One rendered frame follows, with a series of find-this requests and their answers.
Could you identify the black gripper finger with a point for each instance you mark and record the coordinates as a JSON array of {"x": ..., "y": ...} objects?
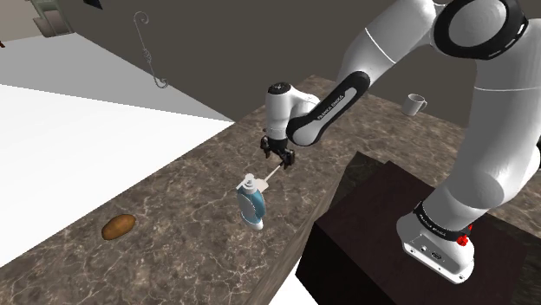
[
  {"x": 289, "y": 159},
  {"x": 265, "y": 150}
]

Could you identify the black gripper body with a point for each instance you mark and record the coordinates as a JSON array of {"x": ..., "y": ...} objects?
[{"x": 277, "y": 145}]

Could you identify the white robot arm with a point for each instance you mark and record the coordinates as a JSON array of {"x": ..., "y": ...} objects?
[{"x": 486, "y": 148}]

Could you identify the white spatula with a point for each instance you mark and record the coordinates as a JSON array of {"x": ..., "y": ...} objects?
[{"x": 265, "y": 181}]

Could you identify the blue soap dispenser bottle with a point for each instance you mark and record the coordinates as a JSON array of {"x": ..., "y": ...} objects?
[{"x": 251, "y": 205}]

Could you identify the dark robot stand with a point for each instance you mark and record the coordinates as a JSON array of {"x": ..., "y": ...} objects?
[{"x": 367, "y": 249}]

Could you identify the white mug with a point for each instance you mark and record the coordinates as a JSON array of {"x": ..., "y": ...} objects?
[{"x": 413, "y": 104}]

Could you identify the brown potato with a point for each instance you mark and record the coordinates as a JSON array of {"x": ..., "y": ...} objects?
[{"x": 118, "y": 227}]

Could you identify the grey curled wall hook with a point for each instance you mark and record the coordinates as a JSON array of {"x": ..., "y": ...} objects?
[{"x": 148, "y": 55}]

